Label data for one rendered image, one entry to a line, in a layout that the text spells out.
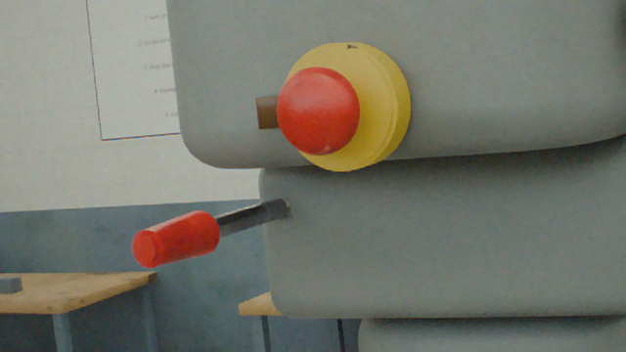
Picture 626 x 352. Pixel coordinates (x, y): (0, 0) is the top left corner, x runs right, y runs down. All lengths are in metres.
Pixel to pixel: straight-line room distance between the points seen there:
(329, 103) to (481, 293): 0.19
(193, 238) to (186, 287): 5.42
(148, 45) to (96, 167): 0.70
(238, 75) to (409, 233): 0.14
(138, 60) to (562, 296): 5.43
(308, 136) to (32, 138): 5.96
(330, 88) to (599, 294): 0.20
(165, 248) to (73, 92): 5.70
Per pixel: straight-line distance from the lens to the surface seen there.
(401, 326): 0.76
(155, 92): 6.01
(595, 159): 0.66
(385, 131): 0.57
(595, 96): 0.58
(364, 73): 0.57
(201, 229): 0.64
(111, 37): 6.14
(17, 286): 5.94
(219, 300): 5.96
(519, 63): 0.57
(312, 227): 0.72
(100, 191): 6.27
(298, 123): 0.56
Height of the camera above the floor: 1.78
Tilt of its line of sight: 5 degrees down
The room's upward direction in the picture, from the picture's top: 6 degrees counter-clockwise
